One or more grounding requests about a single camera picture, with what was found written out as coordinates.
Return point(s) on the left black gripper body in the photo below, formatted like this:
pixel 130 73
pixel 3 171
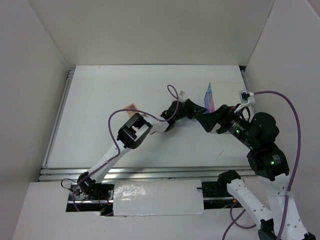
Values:
pixel 185 112

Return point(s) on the white cover plate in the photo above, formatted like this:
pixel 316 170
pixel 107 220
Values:
pixel 158 198

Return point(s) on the white drawer cabinet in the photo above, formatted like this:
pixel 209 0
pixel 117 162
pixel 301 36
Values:
pixel 226 94

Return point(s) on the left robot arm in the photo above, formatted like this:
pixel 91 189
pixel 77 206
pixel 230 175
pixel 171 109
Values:
pixel 130 136

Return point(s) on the blue drawer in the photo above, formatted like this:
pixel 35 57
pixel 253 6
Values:
pixel 208 97

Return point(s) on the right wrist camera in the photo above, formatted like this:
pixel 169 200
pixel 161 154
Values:
pixel 247 99

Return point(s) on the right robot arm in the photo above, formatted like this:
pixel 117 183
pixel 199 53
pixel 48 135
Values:
pixel 281 221

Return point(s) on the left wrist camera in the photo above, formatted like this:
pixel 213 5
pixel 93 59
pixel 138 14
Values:
pixel 181 96

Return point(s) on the pink drawer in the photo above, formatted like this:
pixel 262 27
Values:
pixel 212 105

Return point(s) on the aluminium rail frame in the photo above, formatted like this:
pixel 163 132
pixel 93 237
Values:
pixel 91 109

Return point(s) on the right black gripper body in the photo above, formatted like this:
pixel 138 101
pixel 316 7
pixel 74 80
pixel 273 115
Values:
pixel 222 120

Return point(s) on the peach four-pan palette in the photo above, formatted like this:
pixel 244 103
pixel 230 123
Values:
pixel 131 109

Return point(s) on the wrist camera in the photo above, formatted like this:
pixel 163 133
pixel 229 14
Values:
pixel 247 99
pixel 181 96

